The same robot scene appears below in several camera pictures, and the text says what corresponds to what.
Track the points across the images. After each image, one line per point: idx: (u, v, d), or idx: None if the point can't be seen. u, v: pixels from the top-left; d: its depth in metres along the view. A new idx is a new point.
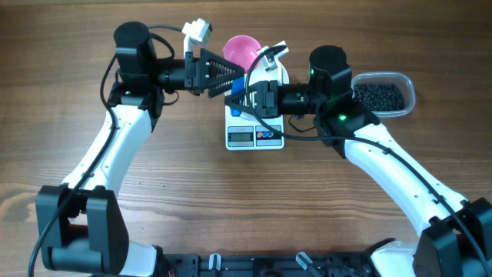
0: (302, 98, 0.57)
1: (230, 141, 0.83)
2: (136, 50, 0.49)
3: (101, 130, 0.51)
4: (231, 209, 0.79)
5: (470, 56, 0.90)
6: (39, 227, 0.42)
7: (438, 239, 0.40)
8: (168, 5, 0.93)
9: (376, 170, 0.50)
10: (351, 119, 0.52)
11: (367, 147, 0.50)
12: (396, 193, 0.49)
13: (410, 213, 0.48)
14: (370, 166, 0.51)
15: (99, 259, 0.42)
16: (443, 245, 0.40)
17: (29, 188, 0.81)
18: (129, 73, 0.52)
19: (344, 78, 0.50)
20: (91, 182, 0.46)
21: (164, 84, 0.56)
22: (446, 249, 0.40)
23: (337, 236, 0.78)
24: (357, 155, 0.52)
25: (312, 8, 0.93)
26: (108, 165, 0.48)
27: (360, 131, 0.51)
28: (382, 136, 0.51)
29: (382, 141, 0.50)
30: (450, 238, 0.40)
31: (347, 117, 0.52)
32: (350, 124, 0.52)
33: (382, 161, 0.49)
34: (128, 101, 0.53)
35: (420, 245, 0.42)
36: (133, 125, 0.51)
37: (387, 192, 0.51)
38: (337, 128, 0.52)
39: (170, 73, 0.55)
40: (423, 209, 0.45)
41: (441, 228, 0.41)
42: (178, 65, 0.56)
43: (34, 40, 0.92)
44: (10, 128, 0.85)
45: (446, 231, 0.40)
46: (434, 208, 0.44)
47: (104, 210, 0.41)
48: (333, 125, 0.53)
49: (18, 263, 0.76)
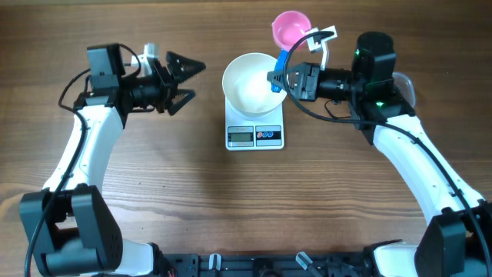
0: (341, 85, 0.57)
1: (230, 141, 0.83)
2: (108, 51, 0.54)
3: (73, 133, 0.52)
4: (230, 209, 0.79)
5: (470, 56, 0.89)
6: (28, 235, 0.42)
7: (447, 227, 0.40)
8: (167, 5, 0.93)
9: (399, 156, 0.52)
10: (387, 107, 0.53)
11: (396, 134, 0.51)
12: (414, 180, 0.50)
13: (424, 201, 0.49)
14: (395, 152, 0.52)
15: (94, 256, 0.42)
16: (450, 234, 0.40)
17: (29, 188, 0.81)
18: (95, 76, 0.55)
19: (388, 63, 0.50)
20: (71, 182, 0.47)
21: (137, 98, 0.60)
22: (452, 238, 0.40)
23: (337, 236, 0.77)
24: (385, 141, 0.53)
25: (312, 8, 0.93)
26: (86, 164, 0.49)
27: (393, 118, 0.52)
28: (414, 127, 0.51)
29: (413, 131, 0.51)
30: (459, 228, 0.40)
31: (384, 104, 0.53)
32: (386, 111, 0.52)
33: (407, 149, 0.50)
34: (93, 101, 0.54)
35: (428, 231, 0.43)
36: (103, 124, 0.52)
37: (407, 180, 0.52)
38: (371, 113, 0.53)
39: (143, 87, 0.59)
40: (439, 199, 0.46)
41: (453, 218, 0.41)
42: (147, 80, 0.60)
43: (34, 40, 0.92)
44: (10, 129, 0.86)
45: (455, 221, 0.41)
46: (450, 200, 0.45)
47: (88, 204, 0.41)
48: (368, 110, 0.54)
49: (18, 263, 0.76)
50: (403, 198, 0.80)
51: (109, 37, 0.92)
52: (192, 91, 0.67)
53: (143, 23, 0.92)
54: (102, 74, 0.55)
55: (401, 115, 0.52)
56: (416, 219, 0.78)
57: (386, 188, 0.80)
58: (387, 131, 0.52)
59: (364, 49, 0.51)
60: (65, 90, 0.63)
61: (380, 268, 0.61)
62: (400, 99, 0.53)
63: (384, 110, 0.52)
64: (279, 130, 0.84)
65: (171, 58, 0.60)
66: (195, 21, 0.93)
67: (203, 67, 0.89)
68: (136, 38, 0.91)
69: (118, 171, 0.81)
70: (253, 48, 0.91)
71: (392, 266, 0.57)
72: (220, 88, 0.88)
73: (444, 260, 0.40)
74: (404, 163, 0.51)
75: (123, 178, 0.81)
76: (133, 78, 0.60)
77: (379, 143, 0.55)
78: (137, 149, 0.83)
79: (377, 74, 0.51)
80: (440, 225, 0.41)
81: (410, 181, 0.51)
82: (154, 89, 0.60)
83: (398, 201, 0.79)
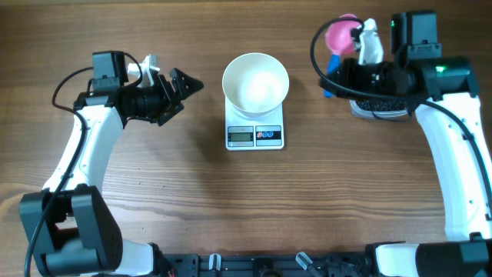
0: (378, 77, 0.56)
1: (230, 141, 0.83)
2: (111, 54, 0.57)
3: (72, 133, 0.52)
4: (230, 209, 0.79)
5: (470, 56, 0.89)
6: (28, 235, 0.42)
7: (470, 254, 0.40)
8: (168, 5, 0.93)
9: (441, 147, 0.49)
10: (447, 73, 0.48)
11: (447, 121, 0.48)
12: (450, 179, 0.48)
13: (453, 205, 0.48)
14: (438, 141, 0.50)
15: (95, 257, 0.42)
16: (469, 260, 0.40)
17: (29, 188, 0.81)
18: (98, 78, 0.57)
19: (423, 21, 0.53)
20: (71, 182, 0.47)
21: (140, 108, 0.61)
22: (470, 265, 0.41)
23: (337, 236, 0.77)
24: (432, 125, 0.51)
25: (312, 8, 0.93)
26: (86, 164, 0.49)
27: (450, 95, 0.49)
28: (470, 116, 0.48)
29: (467, 121, 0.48)
30: (480, 257, 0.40)
31: (444, 68, 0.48)
32: (443, 78, 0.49)
33: (455, 145, 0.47)
34: (93, 101, 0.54)
35: (448, 250, 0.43)
36: (103, 124, 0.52)
37: (440, 168, 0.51)
38: (428, 76, 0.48)
39: (146, 98, 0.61)
40: (471, 215, 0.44)
41: (479, 244, 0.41)
42: (148, 91, 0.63)
43: (34, 40, 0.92)
44: (9, 128, 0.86)
45: (480, 251, 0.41)
46: (481, 220, 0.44)
47: (89, 205, 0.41)
48: (426, 73, 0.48)
49: (18, 263, 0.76)
50: (403, 198, 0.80)
51: (109, 36, 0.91)
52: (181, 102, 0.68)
53: (143, 23, 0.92)
54: (105, 77, 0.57)
55: (460, 93, 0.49)
56: (416, 219, 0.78)
57: (386, 188, 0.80)
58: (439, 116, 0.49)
59: (400, 19, 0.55)
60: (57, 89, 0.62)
61: (381, 266, 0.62)
62: (463, 66, 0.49)
63: (441, 74, 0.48)
64: (279, 130, 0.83)
65: (176, 75, 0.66)
66: (196, 21, 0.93)
67: (204, 66, 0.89)
68: (136, 38, 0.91)
69: (118, 171, 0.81)
70: (253, 48, 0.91)
71: (393, 263, 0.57)
72: (220, 88, 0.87)
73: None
74: (443, 155, 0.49)
75: (123, 178, 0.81)
76: (135, 88, 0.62)
77: (423, 124, 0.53)
78: (137, 149, 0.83)
79: (420, 35, 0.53)
80: (463, 250, 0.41)
81: (443, 177, 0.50)
82: (156, 100, 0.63)
83: (398, 201, 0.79)
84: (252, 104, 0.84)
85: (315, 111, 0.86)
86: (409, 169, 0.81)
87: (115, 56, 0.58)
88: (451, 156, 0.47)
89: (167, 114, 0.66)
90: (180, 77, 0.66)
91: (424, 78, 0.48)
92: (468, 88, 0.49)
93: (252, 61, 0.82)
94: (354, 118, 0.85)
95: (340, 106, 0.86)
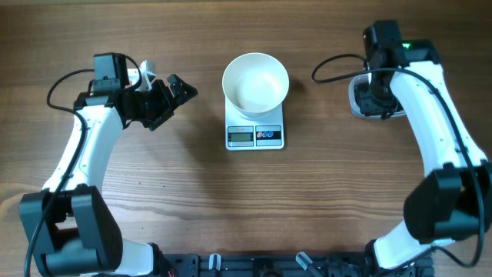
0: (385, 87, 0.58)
1: (230, 141, 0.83)
2: (114, 55, 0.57)
3: (72, 133, 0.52)
4: (230, 209, 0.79)
5: (470, 56, 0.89)
6: (28, 235, 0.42)
7: (443, 178, 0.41)
8: (168, 5, 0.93)
9: (411, 105, 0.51)
10: (412, 50, 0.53)
11: (413, 81, 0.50)
12: (421, 129, 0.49)
13: (427, 153, 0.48)
14: (409, 100, 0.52)
15: (95, 256, 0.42)
16: (444, 185, 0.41)
17: (29, 188, 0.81)
18: (98, 80, 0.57)
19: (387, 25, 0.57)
20: (71, 183, 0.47)
21: (143, 111, 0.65)
22: (447, 190, 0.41)
23: (337, 236, 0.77)
24: (402, 91, 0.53)
25: (312, 8, 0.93)
26: (86, 164, 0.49)
27: (417, 63, 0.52)
28: (433, 76, 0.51)
29: (432, 80, 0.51)
30: (456, 182, 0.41)
31: (409, 46, 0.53)
32: (410, 52, 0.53)
33: (423, 97, 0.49)
34: (93, 101, 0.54)
35: (427, 183, 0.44)
36: (103, 124, 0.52)
37: (413, 128, 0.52)
38: (396, 52, 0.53)
39: (149, 102, 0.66)
40: (443, 152, 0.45)
41: (453, 172, 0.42)
42: (148, 96, 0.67)
43: (34, 40, 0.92)
44: (9, 128, 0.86)
45: (455, 178, 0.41)
46: (453, 155, 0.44)
47: (88, 205, 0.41)
48: (393, 50, 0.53)
49: (17, 263, 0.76)
50: (403, 198, 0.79)
51: (109, 36, 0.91)
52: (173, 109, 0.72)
53: (143, 22, 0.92)
54: (106, 78, 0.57)
55: (425, 61, 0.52)
56: None
57: (387, 189, 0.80)
58: (407, 77, 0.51)
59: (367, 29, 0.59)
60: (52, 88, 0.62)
61: (379, 255, 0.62)
62: (427, 44, 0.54)
63: (408, 48, 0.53)
64: (279, 130, 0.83)
65: (176, 81, 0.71)
66: (196, 21, 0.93)
67: (204, 66, 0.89)
68: (136, 38, 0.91)
69: (118, 171, 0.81)
70: (253, 48, 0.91)
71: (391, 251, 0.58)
72: (220, 88, 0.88)
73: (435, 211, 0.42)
74: (413, 114, 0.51)
75: (123, 178, 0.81)
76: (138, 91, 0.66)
77: (396, 95, 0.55)
78: (137, 149, 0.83)
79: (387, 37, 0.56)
80: (437, 176, 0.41)
81: (417, 132, 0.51)
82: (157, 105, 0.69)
83: (398, 201, 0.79)
84: (254, 104, 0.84)
85: (315, 111, 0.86)
86: (410, 169, 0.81)
87: (116, 58, 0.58)
88: (421, 107, 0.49)
89: (161, 118, 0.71)
90: (179, 83, 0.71)
91: (393, 52, 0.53)
92: (431, 58, 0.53)
93: (244, 62, 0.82)
94: (354, 118, 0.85)
95: (340, 107, 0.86)
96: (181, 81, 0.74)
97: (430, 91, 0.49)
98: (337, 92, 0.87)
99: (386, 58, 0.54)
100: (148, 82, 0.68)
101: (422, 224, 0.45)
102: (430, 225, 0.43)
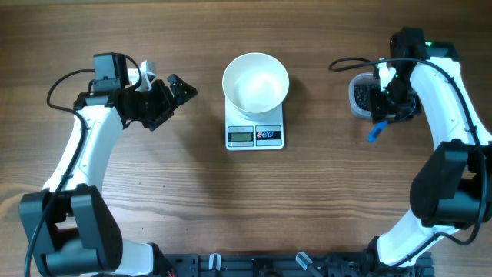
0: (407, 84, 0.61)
1: (230, 141, 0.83)
2: (113, 55, 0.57)
3: (72, 133, 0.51)
4: (230, 209, 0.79)
5: (470, 56, 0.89)
6: (28, 235, 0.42)
7: (450, 151, 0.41)
8: (168, 5, 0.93)
9: (427, 91, 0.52)
10: (433, 48, 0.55)
11: (433, 71, 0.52)
12: (435, 114, 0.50)
13: (439, 135, 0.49)
14: (425, 88, 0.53)
15: (95, 256, 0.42)
16: (450, 157, 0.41)
17: (29, 188, 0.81)
18: (98, 80, 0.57)
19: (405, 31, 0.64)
20: (71, 183, 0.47)
21: (142, 111, 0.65)
22: (451, 163, 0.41)
23: (337, 236, 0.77)
24: (420, 82, 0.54)
25: (312, 9, 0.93)
26: (86, 164, 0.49)
27: (437, 58, 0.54)
28: (453, 68, 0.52)
29: (450, 71, 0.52)
30: (461, 155, 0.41)
31: (431, 44, 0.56)
32: (431, 49, 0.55)
33: (440, 85, 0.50)
34: (93, 101, 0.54)
35: (433, 157, 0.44)
36: (103, 124, 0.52)
37: (427, 115, 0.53)
38: (419, 47, 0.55)
39: (148, 103, 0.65)
40: (453, 131, 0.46)
41: (460, 146, 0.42)
42: (148, 97, 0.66)
43: (34, 40, 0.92)
44: (9, 128, 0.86)
45: (461, 150, 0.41)
46: (462, 134, 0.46)
47: (89, 204, 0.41)
48: (417, 45, 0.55)
49: (17, 263, 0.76)
50: (403, 198, 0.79)
51: (109, 36, 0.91)
52: (173, 108, 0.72)
53: (143, 22, 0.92)
54: (106, 78, 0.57)
55: (445, 58, 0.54)
56: None
57: (386, 188, 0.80)
58: (424, 68, 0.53)
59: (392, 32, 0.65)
60: (52, 88, 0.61)
61: (380, 249, 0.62)
62: (449, 45, 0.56)
63: (430, 45, 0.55)
64: (279, 130, 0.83)
65: (176, 81, 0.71)
66: (195, 21, 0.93)
67: (203, 66, 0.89)
68: (136, 38, 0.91)
69: (118, 171, 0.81)
70: (253, 48, 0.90)
71: (393, 248, 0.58)
72: (220, 88, 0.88)
73: (438, 183, 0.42)
74: (429, 100, 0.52)
75: (123, 178, 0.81)
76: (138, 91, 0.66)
77: (414, 85, 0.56)
78: (137, 149, 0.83)
79: None
80: (444, 149, 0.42)
81: (431, 118, 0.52)
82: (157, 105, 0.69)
83: (398, 201, 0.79)
84: (254, 105, 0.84)
85: (315, 111, 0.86)
86: (410, 169, 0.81)
87: (116, 58, 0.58)
88: (436, 93, 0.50)
89: (161, 118, 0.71)
90: (179, 83, 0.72)
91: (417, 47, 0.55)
92: (451, 57, 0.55)
93: (241, 63, 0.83)
94: (354, 118, 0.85)
95: (340, 107, 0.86)
96: (181, 81, 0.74)
97: (447, 80, 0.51)
98: (338, 92, 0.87)
99: (408, 54, 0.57)
100: (148, 82, 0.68)
101: (427, 202, 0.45)
102: (433, 199, 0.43)
